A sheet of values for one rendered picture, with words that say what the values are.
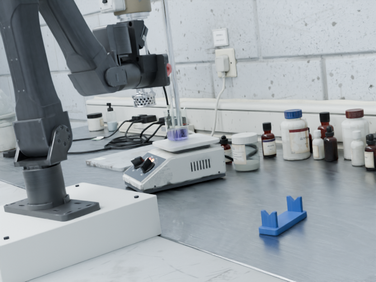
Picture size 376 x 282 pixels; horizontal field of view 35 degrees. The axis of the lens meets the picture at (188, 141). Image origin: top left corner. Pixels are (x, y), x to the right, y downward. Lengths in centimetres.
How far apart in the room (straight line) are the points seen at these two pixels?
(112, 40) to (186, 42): 83
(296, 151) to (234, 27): 52
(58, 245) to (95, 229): 6
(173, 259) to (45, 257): 18
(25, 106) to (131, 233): 26
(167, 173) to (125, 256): 37
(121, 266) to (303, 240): 27
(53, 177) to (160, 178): 33
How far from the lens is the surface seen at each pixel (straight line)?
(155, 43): 210
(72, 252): 90
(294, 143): 139
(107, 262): 90
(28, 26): 97
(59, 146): 97
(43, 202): 97
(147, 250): 92
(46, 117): 96
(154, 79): 123
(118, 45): 115
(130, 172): 132
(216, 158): 128
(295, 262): 82
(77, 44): 105
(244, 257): 85
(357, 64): 148
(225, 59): 178
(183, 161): 125
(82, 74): 108
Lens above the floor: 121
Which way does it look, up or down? 10 degrees down
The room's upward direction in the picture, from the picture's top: 7 degrees counter-clockwise
